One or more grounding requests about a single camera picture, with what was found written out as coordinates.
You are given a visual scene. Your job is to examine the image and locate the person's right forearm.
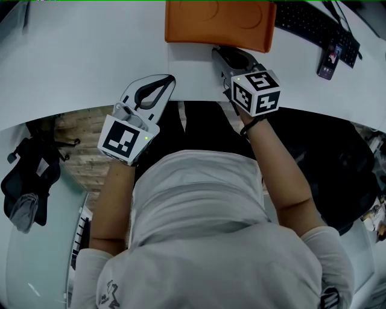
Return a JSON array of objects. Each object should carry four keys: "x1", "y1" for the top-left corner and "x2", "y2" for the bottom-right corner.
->
[{"x1": 239, "y1": 113, "x2": 328, "y2": 238}]

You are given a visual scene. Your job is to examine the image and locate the person's left forearm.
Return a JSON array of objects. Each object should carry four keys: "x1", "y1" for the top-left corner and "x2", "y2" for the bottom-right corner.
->
[{"x1": 89, "y1": 156, "x2": 136, "y2": 259}]

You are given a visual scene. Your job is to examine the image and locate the person's black trousers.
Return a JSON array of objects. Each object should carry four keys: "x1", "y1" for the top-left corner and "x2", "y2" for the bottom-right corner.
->
[{"x1": 137, "y1": 101, "x2": 257, "y2": 182}]

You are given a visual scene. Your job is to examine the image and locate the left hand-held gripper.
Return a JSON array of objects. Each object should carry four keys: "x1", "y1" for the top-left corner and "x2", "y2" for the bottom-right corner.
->
[{"x1": 96, "y1": 74, "x2": 177, "y2": 167}]

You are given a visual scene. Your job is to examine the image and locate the grey garment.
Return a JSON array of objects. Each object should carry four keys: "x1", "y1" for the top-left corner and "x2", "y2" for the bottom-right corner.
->
[{"x1": 8, "y1": 193, "x2": 40, "y2": 235}]

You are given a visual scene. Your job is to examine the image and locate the black smartphone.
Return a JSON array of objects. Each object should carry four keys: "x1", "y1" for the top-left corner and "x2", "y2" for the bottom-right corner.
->
[{"x1": 316, "y1": 43, "x2": 344, "y2": 81}]

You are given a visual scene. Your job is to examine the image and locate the black mesh office chair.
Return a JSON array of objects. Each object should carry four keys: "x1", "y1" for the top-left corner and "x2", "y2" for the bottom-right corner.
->
[{"x1": 262, "y1": 111, "x2": 379, "y2": 236}]

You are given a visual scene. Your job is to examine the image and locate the orange box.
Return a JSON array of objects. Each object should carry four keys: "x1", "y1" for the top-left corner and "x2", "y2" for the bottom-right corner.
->
[
  {"x1": 164, "y1": 0, "x2": 277, "y2": 51},
  {"x1": 165, "y1": 37, "x2": 270, "y2": 54}
]

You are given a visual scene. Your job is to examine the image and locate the black office chair with garment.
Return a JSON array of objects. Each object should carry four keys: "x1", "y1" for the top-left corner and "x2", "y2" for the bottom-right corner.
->
[{"x1": 0, "y1": 137, "x2": 81, "y2": 227}]

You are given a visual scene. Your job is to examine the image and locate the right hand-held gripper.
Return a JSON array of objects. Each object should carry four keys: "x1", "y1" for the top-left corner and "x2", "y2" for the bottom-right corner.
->
[{"x1": 211, "y1": 46, "x2": 282, "y2": 118}]

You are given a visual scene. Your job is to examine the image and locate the black keyboard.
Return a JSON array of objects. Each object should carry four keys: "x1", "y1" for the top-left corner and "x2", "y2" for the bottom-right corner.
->
[{"x1": 274, "y1": 1, "x2": 362, "y2": 69}]

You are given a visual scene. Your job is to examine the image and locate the person's white t-shirt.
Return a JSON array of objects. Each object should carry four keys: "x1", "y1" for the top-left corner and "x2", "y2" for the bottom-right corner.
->
[{"x1": 71, "y1": 150, "x2": 355, "y2": 309}]

